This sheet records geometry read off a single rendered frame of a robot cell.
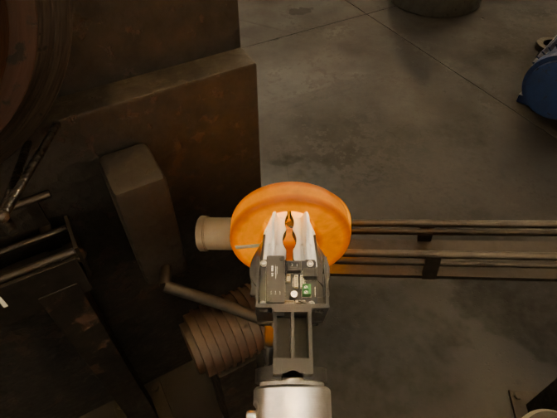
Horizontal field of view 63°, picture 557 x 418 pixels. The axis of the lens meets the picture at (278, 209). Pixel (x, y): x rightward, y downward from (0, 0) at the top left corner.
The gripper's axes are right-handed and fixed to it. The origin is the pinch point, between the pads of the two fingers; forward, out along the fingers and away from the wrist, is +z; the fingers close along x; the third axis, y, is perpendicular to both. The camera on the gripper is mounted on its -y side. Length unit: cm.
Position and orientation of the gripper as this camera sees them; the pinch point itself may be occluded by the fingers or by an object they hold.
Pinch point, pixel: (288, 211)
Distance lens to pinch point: 55.3
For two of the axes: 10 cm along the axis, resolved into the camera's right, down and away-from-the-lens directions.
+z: 0.0, -8.9, 4.5
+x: -10.0, -0.1, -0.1
